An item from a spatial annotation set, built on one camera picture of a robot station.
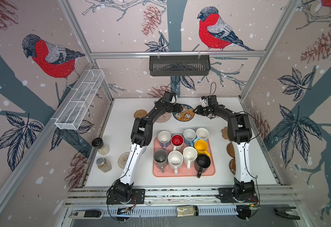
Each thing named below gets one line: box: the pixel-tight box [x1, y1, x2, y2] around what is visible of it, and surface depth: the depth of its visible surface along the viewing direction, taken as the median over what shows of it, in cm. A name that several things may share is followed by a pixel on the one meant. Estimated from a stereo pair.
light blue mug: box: [182, 128, 197, 148], surface depth 90 cm
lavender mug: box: [157, 130, 172, 151], surface depth 91 cm
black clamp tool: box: [272, 206, 301, 220], surface depth 70 cm
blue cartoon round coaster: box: [172, 104, 196, 122], surface depth 113 cm
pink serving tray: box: [152, 137, 216, 179], surface depth 82 cm
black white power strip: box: [68, 209, 105, 219], surface depth 68 cm
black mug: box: [194, 153, 211, 179], surface depth 79 cm
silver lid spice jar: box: [95, 157, 113, 173], surface depth 78 cm
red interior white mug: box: [170, 134, 184, 151], surface depth 90 cm
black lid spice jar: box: [91, 137, 110, 156], surface depth 85 cm
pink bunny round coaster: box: [155, 112, 172, 123], surface depth 109 cm
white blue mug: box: [192, 127, 210, 146], surface depth 91 cm
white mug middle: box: [182, 146, 199, 170], surface depth 81 cm
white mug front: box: [167, 150, 184, 175], surface depth 81 cm
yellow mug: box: [194, 139, 211, 158], surface depth 87 cm
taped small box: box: [176, 205, 200, 218], surface depth 67 cm
